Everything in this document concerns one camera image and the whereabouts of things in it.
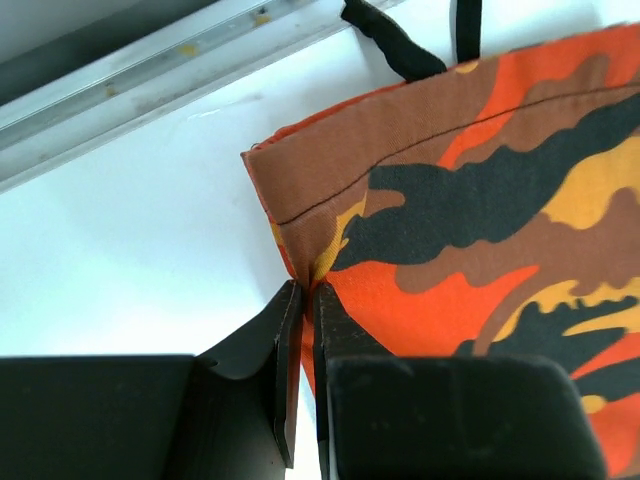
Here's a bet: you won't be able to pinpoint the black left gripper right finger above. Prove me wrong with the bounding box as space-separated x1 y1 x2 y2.
312 283 607 479

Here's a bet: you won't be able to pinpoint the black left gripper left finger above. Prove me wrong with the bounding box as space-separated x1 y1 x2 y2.
1 281 303 479

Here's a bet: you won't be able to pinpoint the orange camouflage trousers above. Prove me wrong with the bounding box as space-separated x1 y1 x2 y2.
243 1 639 479

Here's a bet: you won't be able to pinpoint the aluminium frame rail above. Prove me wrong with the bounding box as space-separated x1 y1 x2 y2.
1 0 343 190

